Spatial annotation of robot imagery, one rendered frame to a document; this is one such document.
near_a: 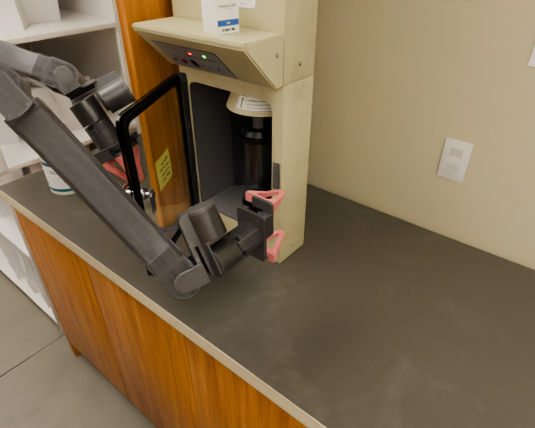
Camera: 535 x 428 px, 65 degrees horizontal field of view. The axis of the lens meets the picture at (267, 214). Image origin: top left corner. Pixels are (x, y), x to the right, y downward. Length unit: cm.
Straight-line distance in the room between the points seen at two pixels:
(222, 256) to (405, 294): 54
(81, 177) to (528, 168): 100
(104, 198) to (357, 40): 85
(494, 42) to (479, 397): 76
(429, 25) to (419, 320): 71
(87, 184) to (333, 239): 74
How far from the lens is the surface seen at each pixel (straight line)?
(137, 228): 68
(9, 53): 105
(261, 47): 81
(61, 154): 67
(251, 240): 74
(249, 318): 98
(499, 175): 123
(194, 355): 112
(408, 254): 121
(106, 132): 96
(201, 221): 69
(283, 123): 91
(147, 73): 111
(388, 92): 125
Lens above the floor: 167
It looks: 34 degrees down
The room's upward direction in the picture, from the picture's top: straight up
